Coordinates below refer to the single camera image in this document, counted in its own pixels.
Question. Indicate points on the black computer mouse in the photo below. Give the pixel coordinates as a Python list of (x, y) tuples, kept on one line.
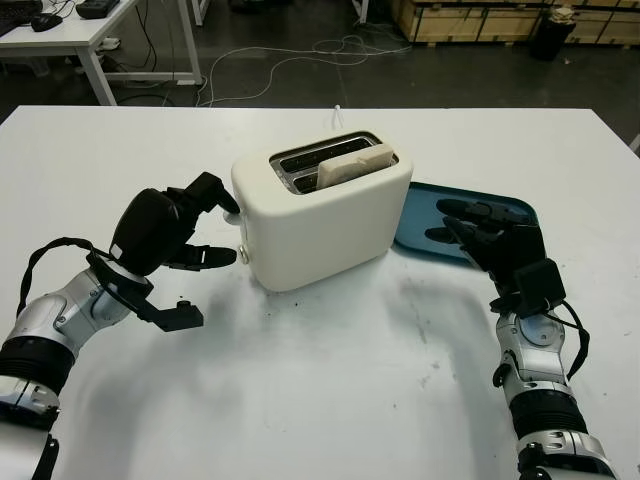
[(46, 22)]

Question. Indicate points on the blue plastic tray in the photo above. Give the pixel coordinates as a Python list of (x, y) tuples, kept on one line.
[(415, 220)]

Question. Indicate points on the white bread slice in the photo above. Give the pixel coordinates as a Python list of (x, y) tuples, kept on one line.
[(350, 167)]

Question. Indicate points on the silver toaster knob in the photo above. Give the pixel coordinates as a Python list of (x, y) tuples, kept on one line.
[(245, 255)]

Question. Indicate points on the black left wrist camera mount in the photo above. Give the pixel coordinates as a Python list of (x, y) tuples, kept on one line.
[(180, 317)]

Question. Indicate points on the white office desk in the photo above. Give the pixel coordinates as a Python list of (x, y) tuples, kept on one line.
[(75, 32)]

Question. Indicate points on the black device case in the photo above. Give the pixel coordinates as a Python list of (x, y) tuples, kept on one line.
[(97, 7)]

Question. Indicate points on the black keyboard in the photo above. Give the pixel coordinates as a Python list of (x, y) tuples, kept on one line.
[(14, 17)]

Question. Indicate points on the cream white two-slot toaster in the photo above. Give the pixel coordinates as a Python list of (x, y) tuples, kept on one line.
[(325, 235)]

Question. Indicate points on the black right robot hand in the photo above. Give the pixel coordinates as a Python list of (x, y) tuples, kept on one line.
[(515, 245)]

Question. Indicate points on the black trash bin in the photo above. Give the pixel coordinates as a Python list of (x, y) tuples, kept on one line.
[(550, 37)]

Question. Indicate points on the white toaster lever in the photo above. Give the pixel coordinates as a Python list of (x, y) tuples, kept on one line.
[(232, 216)]

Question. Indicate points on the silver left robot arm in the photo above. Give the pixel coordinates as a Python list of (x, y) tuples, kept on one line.
[(50, 325)]

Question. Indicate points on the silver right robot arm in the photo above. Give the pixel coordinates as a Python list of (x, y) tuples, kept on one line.
[(540, 380)]

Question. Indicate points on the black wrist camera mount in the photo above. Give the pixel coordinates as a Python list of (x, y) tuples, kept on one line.
[(180, 317), (540, 287)]

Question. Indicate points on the wooden crate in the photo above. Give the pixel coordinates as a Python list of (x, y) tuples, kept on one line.
[(450, 22)]

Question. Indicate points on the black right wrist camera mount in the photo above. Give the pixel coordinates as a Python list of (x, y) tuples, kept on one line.
[(540, 287)]

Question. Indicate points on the white power strip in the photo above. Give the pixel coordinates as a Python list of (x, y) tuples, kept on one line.
[(109, 44)]

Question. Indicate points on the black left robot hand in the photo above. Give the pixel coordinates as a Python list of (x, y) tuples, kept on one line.
[(145, 230)]

